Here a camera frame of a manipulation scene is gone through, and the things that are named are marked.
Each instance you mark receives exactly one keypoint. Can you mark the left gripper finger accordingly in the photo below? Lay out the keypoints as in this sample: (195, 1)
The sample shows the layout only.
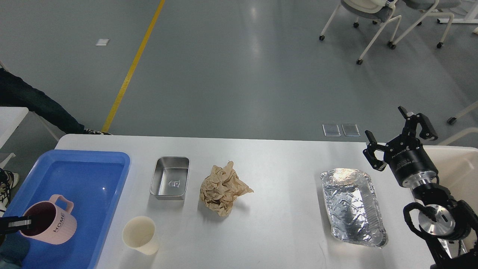
(14, 224)

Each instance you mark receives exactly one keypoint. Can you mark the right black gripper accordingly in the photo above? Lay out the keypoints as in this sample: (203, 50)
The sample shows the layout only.
(405, 154)

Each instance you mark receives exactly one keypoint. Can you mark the pink mug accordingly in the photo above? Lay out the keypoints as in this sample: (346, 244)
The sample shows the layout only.
(52, 221)

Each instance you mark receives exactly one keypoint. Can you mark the aluminium foil tray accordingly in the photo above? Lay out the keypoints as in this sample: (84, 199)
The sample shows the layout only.
(352, 207)

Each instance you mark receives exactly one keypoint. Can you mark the steel rectangular container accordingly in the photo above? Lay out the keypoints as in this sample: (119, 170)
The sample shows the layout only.
(170, 177)

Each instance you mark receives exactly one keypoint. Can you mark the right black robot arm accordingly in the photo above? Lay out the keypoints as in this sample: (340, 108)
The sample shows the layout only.
(435, 215)

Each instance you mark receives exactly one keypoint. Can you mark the black white sneaker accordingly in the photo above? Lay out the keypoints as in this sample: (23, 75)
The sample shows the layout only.
(8, 180)

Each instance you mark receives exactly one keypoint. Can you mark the right floor outlet plate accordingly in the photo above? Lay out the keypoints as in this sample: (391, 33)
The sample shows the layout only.
(351, 130)

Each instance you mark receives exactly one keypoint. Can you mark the floor outlet plate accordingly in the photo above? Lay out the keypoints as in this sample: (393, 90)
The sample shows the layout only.
(351, 130)
(331, 130)

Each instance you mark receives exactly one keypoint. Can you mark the chair leg with caster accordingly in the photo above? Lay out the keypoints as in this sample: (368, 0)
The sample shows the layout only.
(465, 111)

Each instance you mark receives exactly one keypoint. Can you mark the left floor outlet plate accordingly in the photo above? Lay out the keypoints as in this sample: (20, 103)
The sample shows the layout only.
(331, 130)

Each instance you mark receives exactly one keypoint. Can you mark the blue plastic tray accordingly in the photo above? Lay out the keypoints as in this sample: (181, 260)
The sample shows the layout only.
(93, 181)

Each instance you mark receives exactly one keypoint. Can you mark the cream paper cup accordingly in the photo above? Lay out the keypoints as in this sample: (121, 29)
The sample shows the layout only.
(140, 234)

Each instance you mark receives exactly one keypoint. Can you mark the person in dark jeans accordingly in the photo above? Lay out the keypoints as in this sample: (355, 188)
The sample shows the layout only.
(15, 92)

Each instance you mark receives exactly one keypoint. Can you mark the crumpled brown paper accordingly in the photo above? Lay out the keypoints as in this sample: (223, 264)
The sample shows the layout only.
(221, 188)

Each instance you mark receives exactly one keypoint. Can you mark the small white floor plate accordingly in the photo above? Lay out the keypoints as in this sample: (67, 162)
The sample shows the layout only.
(102, 42)

